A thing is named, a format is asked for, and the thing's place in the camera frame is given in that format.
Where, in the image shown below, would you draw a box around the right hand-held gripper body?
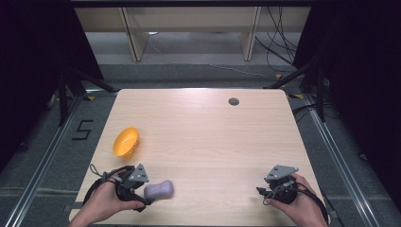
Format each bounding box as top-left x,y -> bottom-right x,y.
263,165 -> 300,205

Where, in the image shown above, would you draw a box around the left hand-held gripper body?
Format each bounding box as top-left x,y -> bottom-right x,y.
114,163 -> 156,213

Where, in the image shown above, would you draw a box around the purple soap bar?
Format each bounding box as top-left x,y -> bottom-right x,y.
143,180 -> 175,201

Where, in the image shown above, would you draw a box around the yellow soap dish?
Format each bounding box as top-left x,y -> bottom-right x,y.
113,126 -> 140,160

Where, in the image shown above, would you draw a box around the person's right hand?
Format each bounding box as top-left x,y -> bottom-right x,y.
270,173 -> 329,227

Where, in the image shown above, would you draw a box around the person's left hand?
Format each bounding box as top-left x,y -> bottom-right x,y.
69,168 -> 146,227

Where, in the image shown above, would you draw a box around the black metal stand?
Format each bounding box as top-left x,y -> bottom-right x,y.
56,64 -> 119,128
263,56 -> 329,123

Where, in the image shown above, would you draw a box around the light wooden shelf unit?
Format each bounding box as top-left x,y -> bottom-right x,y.
74,7 -> 311,62

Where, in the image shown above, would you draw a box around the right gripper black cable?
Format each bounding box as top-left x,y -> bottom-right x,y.
262,183 -> 330,225

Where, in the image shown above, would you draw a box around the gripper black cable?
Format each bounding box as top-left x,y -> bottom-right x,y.
262,183 -> 330,225
82,164 -> 127,206

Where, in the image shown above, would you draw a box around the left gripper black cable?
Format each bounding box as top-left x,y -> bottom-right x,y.
82,164 -> 127,206

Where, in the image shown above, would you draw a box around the aluminium floor rail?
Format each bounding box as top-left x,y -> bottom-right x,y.
302,94 -> 382,227
3,89 -> 119,227

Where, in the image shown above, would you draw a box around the black floor cables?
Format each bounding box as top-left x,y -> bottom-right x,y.
254,7 -> 304,74

